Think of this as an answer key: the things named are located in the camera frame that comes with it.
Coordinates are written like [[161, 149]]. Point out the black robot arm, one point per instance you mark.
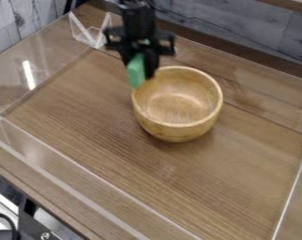
[[133, 1]]

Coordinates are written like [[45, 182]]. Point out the round wooden bowl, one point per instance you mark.
[[177, 104]]

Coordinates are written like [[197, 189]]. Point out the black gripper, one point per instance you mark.
[[139, 36]]

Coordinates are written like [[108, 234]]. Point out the green rectangular stick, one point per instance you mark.
[[136, 70]]

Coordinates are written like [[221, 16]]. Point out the black table leg bracket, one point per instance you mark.
[[30, 229]]

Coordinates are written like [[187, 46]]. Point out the clear acrylic corner bracket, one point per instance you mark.
[[92, 35]]

